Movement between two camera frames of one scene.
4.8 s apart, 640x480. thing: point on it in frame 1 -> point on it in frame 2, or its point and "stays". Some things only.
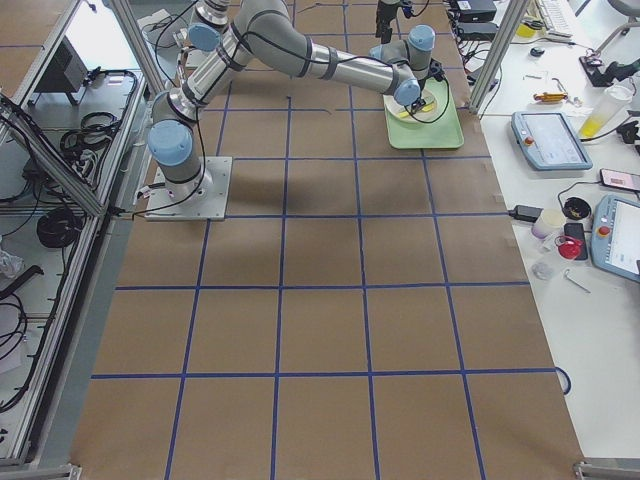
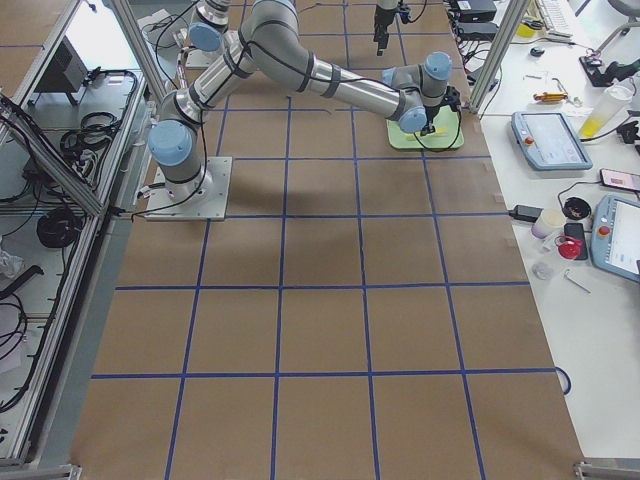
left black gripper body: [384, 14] stays
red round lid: [569, 248] stays
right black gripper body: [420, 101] -> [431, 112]
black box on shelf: [65, 74] stays
